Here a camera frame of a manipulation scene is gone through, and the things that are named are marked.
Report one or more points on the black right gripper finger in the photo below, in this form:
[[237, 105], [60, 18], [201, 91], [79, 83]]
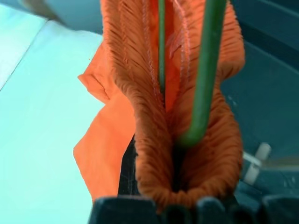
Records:
[[128, 177]]

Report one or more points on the orange shorts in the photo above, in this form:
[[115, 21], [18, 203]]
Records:
[[205, 163]]

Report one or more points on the white plastic piece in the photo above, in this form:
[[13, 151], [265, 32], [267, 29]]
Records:
[[253, 163]]

